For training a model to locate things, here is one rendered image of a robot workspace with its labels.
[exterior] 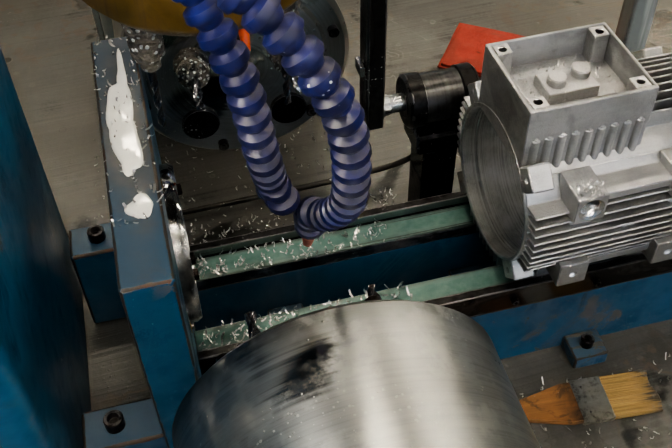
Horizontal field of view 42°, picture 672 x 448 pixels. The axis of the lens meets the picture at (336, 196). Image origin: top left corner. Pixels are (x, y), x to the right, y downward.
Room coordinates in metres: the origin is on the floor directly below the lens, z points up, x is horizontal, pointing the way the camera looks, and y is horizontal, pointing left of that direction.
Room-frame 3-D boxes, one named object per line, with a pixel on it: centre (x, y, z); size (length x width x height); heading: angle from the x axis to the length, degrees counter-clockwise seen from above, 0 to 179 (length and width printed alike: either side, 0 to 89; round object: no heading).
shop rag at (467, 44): (1.08, -0.25, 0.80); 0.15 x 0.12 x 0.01; 68
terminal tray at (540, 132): (0.62, -0.21, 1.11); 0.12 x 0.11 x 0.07; 105
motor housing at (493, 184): (0.63, -0.25, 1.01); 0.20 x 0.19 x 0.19; 105
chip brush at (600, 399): (0.48, -0.24, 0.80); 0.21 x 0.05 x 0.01; 99
